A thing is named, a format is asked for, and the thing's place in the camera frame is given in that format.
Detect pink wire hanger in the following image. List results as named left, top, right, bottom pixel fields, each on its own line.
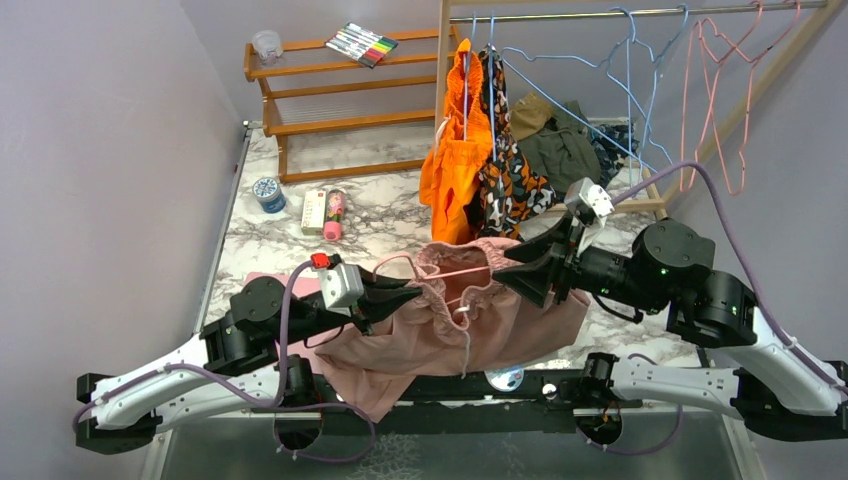
left=679, top=1, right=802, bottom=196
left=372, top=253, right=490, bottom=282

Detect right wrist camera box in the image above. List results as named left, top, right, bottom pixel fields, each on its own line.
left=564, top=177, right=614, bottom=228

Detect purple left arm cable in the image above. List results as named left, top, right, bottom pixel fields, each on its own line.
left=71, top=259, right=316, bottom=432

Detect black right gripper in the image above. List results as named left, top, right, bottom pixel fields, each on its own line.
left=490, top=209, right=665, bottom=313

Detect marker pen set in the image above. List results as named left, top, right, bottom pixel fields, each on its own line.
left=324, top=22, right=398, bottom=69

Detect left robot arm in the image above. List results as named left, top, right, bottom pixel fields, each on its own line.
left=73, top=254, right=422, bottom=455

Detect pink clipboard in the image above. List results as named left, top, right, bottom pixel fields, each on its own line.
left=241, top=271, right=333, bottom=352

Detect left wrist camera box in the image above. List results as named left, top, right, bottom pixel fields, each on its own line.
left=310, top=253, right=365, bottom=315

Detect pink floral bottle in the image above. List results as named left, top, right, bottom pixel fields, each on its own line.
left=323, top=189, right=346, bottom=241

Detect clear plastic toy package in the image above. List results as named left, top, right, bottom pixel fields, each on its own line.
left=484, top=366, right=524, bottom=393

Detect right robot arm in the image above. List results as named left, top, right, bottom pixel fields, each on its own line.
left=493, top=217, right=847, bottom=442

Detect tan folded garment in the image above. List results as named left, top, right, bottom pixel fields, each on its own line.
left=510, top=93, right=554, bottom=141

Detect wooden shelf rack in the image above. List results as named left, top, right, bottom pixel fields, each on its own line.
left=243, top=28, right=457, bottom=183

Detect clear plastic cup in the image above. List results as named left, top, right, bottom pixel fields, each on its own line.
left=251, top=30, right=284, bottom=67

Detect olive green garment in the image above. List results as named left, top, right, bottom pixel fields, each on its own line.
left=518, top=105, right=601, bottom=195

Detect metal hanging rod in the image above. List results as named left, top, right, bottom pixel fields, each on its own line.
left=449, top=1, right=830, bottom=24

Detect pink shorts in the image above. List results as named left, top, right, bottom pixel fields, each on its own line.
left=315, top=238, right=591, bottom=421

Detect blue wire hanger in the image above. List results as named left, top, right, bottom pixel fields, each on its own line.
left=500, top=15, right=689, bottom=178

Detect white rectangular box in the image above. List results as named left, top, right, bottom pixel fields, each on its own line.
left=301, top=189, right=327, bottom=236

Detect wooden clothes rack frame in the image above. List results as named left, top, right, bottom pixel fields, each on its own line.
left=435, top=1, right=847, bottom=219

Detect camouflage orange black shorts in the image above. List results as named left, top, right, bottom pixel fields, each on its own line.
left=472, top=47, right=556, bottom=240

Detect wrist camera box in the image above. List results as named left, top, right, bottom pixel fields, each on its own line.
left=310, top=253, right=365, bottom=315
left=564, top=177, right=614, bottom=228

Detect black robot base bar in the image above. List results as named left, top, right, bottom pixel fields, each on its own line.
left=271, top=369, right=642, bottom=448

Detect blue hanger holding shorts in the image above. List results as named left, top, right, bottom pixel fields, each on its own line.
left=454, top=14, right=495, bottom=165

